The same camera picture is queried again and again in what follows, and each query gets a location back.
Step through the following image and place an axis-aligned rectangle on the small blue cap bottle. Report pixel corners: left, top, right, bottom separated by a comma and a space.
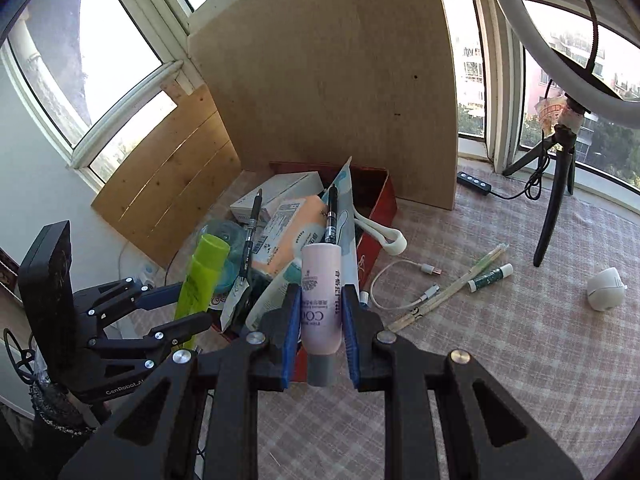
359, 290, 370, 309

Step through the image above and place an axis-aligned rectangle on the white ring light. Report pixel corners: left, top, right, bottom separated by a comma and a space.
498, 0, 639, 128

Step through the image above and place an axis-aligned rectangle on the black tripod stand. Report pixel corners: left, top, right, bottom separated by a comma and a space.
502, 125, 577, 268

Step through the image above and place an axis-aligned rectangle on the white usb cable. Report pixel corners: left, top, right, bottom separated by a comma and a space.
368, 258, 444, 312

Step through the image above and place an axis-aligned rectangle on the red cardboard box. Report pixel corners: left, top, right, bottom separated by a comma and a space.
209, 160, 399, 384

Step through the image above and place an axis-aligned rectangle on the black gel pen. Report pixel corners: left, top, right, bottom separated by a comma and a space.
324, 184, 338, 245

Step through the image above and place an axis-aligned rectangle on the black power cable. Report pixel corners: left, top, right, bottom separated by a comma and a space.
489, 0, 601, 202

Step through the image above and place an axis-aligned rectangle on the white carton box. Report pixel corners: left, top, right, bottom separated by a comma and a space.
230, 171, 324, 226

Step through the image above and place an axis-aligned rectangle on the orange tissue pack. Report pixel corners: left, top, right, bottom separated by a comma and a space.
252, 195, 326, 278

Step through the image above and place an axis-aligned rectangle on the small pine wood panel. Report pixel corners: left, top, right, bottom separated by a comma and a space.
92, 86, 241, 266

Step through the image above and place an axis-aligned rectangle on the white plastic sachet packet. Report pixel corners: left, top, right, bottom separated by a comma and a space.
220, 276, 250, 332

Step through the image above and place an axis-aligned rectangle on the pink plaid tablecloth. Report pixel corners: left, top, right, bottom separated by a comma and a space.
174, 156, 640, 480

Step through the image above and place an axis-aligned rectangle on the large wooden board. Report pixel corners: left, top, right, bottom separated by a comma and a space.
188, 0, 458, 209

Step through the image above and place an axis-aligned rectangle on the black inline cable remote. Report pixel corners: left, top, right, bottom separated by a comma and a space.
457, 171, 492, 196

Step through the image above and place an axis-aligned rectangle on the blue baby bottle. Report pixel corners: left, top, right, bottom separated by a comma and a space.
201, 219, 245, 296

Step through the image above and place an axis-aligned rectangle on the pink cosmetic tube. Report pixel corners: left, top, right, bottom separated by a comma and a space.
300, 243, 342, 388

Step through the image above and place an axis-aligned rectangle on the white blue lotion tube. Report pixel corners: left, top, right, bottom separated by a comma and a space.
245, 258, 302, 332

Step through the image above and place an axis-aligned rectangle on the small green white tube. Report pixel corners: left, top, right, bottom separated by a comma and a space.
468, 263, 514, 292

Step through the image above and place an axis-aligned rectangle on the white round plug device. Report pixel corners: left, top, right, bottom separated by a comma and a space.
586, 268, 627, 312

